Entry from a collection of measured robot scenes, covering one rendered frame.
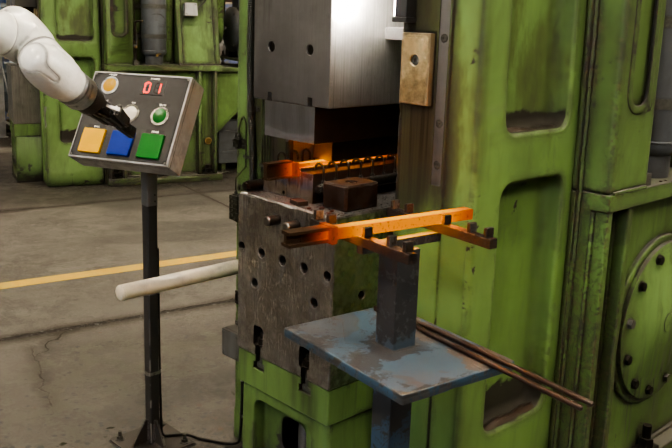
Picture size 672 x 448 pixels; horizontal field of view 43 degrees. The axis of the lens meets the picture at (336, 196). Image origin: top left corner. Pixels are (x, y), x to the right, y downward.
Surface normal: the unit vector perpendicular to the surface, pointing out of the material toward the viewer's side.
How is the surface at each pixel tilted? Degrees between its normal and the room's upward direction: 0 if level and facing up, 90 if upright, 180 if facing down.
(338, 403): 90
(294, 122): 90
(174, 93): 60
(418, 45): 90
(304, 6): 90
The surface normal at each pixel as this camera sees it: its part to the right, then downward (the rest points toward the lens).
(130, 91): -0.30, -0.32
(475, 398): 0.69, 0.18
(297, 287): -0.72, 0.12
